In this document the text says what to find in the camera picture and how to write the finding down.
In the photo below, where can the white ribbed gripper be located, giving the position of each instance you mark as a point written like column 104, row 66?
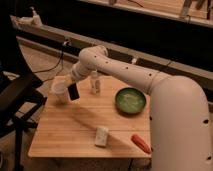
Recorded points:
column 75, row 75

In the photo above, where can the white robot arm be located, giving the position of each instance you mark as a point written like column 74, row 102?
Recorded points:
column 180, row 121

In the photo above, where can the white ceramic cup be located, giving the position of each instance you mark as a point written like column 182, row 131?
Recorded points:
column 60, row 90

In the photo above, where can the small white bottle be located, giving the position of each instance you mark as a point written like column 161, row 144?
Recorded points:
column 95, row 82

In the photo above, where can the long wooden beam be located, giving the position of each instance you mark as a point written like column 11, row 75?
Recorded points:
column 77, row 42

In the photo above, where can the black chair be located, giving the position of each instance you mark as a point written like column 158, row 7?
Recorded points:
column 19, row 100

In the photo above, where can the wooden table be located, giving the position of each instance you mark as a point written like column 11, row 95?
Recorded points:
column 68, row 130

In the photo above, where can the green bowl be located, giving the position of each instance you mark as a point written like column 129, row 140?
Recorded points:
column 130, row 101

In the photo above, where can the white sponge block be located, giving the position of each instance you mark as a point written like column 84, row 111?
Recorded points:
column 101, row 136

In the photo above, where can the white object on beam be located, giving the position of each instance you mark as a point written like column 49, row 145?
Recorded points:
column 35, row 19

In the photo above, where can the orange carrot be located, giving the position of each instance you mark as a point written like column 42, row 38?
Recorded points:
column 138, row 141

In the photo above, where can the white cable plug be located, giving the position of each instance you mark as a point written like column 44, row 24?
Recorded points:
column 134, row 61

